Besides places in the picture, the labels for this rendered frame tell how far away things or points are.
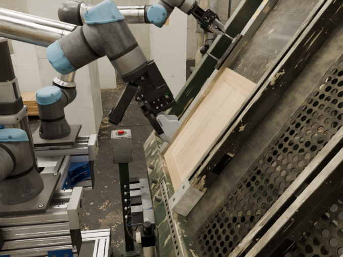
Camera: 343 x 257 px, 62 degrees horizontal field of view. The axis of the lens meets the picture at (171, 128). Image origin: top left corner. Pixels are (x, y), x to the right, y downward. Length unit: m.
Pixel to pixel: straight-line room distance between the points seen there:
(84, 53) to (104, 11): 0.10
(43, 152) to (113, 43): 1.01
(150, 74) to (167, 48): 4.31
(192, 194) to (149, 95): 0.54
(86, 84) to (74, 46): 2.91
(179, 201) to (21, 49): 4.71
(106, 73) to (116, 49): 5.60
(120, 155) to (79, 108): 2.00
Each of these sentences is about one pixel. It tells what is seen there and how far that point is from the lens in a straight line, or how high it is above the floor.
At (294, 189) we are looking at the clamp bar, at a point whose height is 1.25.
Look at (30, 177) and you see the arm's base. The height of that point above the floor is 1.11.
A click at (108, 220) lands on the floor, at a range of 2.54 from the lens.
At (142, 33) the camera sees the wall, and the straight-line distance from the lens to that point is 9.33.
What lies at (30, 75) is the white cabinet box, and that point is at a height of 0.54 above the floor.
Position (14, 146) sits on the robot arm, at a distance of 1.01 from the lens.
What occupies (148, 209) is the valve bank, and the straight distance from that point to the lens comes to 1.42.
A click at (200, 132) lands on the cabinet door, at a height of 1.10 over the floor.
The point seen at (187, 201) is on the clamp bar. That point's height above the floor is 0.96.
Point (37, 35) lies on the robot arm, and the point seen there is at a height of 1.57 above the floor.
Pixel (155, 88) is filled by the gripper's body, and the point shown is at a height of 1.46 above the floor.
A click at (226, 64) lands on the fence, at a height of 1.37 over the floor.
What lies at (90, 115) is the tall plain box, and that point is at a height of 0.38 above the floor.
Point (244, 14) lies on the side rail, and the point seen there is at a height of 1.59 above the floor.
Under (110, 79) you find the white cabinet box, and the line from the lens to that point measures 6.26.
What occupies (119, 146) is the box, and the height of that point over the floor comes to 0.87.
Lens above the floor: 1.64
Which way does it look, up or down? 23 degrees down
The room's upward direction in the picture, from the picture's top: straight up
